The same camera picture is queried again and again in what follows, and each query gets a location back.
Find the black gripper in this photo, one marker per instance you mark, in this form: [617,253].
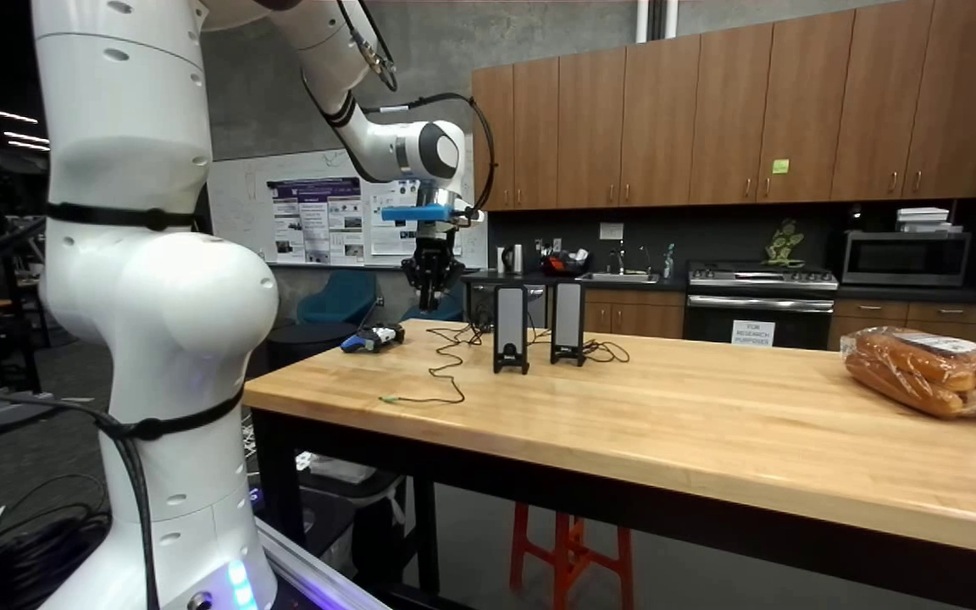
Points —
[436,258]

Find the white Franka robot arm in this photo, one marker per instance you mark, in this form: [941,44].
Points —
[162,316]

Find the black desktop speaker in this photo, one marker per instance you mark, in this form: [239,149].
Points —
[566,323]
[510,325]

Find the blue game controller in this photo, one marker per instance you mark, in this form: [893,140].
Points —
[370,341]

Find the silver countertop appliance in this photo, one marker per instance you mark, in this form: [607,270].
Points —
[512,261]

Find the teal chair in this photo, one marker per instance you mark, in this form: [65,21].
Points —
[338,304]

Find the red black countertop item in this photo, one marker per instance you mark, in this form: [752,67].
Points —
[563,261]

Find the white poster board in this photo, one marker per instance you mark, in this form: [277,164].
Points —
[305,221]

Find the stainless kitchen sink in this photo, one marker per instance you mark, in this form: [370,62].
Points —
[626,278]

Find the metal sink faucet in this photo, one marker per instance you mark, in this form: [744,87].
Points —
[626,258]

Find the wooden base cabinet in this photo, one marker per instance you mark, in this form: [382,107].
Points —
[634,314]
[918,319]

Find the clear soap bottle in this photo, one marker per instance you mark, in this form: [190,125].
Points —
[670,261]

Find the white paper sign on oven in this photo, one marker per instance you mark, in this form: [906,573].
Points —
[753,332]

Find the stainless steel stove oven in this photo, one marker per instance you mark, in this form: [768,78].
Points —
[759,299]

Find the small green plant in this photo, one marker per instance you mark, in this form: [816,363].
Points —
[787,244]

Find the green sticky note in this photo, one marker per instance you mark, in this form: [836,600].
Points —
[780,166]

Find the stainless microwave oven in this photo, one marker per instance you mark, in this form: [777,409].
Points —
[906,258]

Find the black kitchen countertop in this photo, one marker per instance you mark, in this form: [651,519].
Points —
[918,291]

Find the white stack on microwave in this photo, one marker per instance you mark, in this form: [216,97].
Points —
[922,217]

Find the plastic bag of buns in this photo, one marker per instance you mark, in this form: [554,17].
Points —
[929,375]

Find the white wall plate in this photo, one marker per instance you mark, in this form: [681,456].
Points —
[611,232]

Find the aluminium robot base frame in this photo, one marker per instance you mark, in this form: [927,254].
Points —
[325,587]

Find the wooden wall cabinet row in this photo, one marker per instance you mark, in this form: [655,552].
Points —
[738,112]

